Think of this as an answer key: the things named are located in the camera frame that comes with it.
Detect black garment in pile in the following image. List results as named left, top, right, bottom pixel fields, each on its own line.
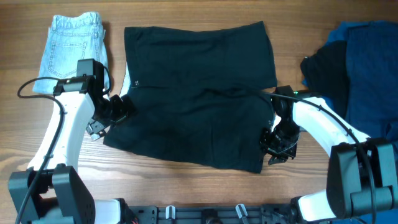
left=300, top=40, right=349, bottom=118

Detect folded light blue jeans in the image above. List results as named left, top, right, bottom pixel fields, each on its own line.
left=33, top=12, right=109, bottom=95

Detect black shorts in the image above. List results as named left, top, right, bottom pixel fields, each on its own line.
left=104, top=22, right=277, bottom=173

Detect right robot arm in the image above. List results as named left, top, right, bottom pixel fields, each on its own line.
left=260, top=86, right=397, bottom=223

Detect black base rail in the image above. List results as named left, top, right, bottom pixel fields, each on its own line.
left=129, top=204, right=293, bottom=224

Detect dark blue garment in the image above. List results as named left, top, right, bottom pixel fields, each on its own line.
left=303, top=20, right=398, bottom=224

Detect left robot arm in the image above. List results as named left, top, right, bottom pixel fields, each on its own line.
left=8, top=74, right=138, bottom=223

